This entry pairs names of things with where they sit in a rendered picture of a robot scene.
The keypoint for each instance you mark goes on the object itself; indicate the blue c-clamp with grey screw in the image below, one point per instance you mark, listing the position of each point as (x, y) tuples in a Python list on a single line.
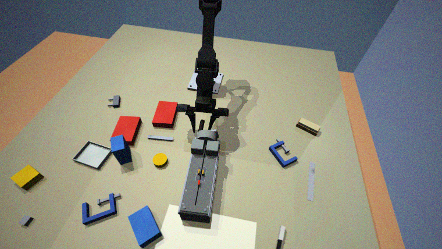
[(278, 157), (86, 219)]

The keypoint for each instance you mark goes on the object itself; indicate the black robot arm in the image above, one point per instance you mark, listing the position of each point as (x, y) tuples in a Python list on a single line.
[(207, 64)]

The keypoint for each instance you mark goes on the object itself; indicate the yellow short cylinder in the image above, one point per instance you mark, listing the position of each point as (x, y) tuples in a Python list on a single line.
[(160, 160)]

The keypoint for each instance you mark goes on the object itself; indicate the red rectangular block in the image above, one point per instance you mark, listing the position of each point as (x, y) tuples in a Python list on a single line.
[(165, 114), (128, 126)]

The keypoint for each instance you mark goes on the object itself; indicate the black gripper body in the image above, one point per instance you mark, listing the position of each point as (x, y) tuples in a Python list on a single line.
[(190, 109)]

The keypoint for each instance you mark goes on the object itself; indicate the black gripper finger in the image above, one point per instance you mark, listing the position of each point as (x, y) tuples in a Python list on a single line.
[(192, 119), (212, 119)]

